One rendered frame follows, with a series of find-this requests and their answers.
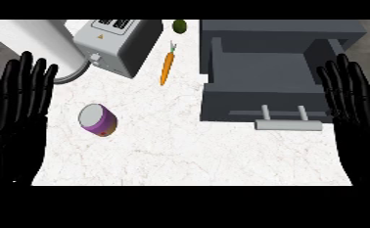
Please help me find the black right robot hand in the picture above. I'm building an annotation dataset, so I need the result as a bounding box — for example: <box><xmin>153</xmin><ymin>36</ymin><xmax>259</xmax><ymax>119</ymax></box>
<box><xmin>315</xmin><ymin>53</ymin><xmax>370</xmax><ymax>187</ymax></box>

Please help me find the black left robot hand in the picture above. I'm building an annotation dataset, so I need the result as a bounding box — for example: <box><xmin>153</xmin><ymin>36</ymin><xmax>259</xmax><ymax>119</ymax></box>
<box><xmin>0</xmin><ymin>51</ymin><xmax>58</xmax><ymax>187</ymax></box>

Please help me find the purple can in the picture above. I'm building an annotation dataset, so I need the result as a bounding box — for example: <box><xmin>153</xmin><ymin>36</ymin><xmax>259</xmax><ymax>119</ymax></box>
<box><xmin>76</xmin><ymin>103</ymin><xmax>117</xmax><ymax>138</ymax></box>

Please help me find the dark grey open drawer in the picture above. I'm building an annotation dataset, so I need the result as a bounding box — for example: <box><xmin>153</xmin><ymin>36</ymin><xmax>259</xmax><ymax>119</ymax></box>
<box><xmin>198</xmin><ymin>37</ymin><xmax>337</xmax><ymax>123</ymax></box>

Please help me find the dark grey drawer cabinet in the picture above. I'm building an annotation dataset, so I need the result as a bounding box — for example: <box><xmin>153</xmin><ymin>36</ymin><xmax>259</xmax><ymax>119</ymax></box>
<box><xmin>198</xmin><ymin>20</ymin><xmax>368</xmax><ymax>86</ymax></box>

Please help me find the grey toaster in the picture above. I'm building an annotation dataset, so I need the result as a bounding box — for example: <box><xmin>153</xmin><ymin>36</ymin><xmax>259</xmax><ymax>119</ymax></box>
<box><xmin>72</xmin><ymin>20</ymin><xmax>164</xmax><ymax>79</ymax></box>

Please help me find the orange carrot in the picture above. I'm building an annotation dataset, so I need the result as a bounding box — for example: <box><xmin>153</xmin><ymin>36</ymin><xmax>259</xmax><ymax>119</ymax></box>
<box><xmin>159</xmin><ymin>40</ymin><xmax>178</xmax><ymax>87</ymax></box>

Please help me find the green avocado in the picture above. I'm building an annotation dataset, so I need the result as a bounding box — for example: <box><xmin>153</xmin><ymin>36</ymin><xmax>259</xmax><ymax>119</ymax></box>
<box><xmin>172</xmin><ymin>20</ymin><xmax>187</xmax><ymax>35</ymax></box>

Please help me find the pale grey drawer handle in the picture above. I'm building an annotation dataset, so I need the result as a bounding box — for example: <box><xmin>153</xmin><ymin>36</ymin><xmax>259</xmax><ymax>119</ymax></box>
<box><xmin>254</xmin><ymin>104</ymin><xmax>324</xmax><ymax>132</ymax></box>

